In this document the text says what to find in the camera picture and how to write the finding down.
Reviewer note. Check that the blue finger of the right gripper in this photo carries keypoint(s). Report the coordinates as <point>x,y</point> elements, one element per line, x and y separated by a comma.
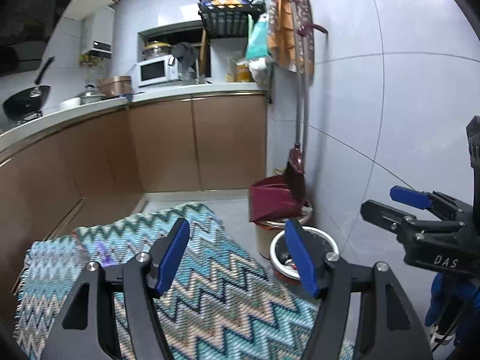
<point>387,218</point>
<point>410,197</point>

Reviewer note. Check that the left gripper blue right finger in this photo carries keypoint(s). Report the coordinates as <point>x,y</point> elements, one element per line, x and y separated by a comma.
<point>388,327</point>

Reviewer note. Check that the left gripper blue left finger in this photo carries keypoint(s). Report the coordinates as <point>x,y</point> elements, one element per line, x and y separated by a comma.
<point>85,328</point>

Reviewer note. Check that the purple wrapper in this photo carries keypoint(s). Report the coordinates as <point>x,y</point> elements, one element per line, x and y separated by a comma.
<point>105,256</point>

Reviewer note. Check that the white round trash bin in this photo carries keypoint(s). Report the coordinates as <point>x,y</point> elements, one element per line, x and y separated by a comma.
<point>297,252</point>

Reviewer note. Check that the brown kitchen base cabinets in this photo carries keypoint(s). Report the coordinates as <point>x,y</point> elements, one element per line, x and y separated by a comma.
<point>96,167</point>

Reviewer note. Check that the blue white gloved right hand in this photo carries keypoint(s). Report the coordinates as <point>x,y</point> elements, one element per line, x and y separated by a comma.
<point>444,290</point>

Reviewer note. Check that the maroon broom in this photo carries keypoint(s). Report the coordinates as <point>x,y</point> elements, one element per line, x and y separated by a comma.
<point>295,168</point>

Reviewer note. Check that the maroon dustpan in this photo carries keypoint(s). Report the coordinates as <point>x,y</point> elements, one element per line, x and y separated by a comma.
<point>271,199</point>

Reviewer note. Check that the teal zigzag knitted cloth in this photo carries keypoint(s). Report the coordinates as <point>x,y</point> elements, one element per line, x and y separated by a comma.
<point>222,303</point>

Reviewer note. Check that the orange patterned hanging apron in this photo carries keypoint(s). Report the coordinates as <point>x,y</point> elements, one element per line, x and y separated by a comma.
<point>281,37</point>

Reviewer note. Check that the yellow jar on counter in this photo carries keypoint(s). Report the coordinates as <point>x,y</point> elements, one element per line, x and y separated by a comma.
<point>243,73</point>

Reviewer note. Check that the teal hanging plastic bag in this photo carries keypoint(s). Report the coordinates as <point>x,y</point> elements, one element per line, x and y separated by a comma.
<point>257,45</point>

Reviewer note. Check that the black wok pan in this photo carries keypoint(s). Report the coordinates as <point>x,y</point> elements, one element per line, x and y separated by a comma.
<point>30,101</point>

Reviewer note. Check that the steel pot with lid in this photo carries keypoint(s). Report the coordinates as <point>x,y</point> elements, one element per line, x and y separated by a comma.
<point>90,94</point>

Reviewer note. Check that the brown rice cooker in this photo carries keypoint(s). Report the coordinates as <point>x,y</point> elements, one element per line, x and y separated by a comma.
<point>115,86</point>

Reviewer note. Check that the white microwave oven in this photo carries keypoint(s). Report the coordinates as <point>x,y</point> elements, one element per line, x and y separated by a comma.
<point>158,70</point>

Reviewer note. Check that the black dish rack shelf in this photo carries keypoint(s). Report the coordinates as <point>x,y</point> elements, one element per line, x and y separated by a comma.
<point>229,18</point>

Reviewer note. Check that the white gas water heater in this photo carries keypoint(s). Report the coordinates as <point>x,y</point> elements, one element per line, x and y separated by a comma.
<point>97,33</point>

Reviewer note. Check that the black range hood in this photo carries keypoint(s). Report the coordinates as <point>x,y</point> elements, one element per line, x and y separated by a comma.
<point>26,28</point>

